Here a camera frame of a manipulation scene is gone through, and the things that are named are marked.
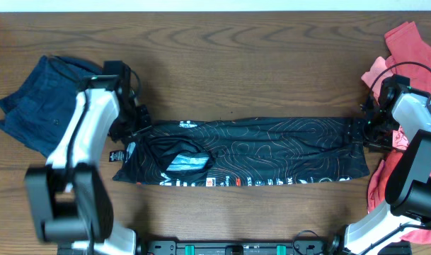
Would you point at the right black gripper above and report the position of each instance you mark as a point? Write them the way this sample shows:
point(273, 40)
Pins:
point(383, 145)

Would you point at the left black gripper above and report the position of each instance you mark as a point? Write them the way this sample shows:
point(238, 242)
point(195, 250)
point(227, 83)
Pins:
point(146, 120)

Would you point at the black orange-patterned cycling jersey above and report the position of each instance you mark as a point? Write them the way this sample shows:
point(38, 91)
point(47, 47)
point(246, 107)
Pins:
point(246, 152)

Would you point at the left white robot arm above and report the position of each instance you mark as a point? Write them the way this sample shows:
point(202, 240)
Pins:
point(68, 200)

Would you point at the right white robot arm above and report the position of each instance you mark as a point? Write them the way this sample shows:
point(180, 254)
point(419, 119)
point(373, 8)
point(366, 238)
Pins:
point(407, 204)

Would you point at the light pink garment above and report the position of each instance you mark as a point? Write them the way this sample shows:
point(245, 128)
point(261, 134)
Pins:
point(376, 69)

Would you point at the red printed t-shirt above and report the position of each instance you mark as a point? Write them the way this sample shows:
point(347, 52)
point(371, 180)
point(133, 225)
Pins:
point(411, 58)

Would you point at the folded navy blue shorts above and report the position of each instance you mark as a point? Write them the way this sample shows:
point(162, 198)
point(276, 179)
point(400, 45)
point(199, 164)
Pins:
point(38, 114)

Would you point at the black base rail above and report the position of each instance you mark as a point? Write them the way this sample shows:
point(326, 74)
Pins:
point(301, 246)

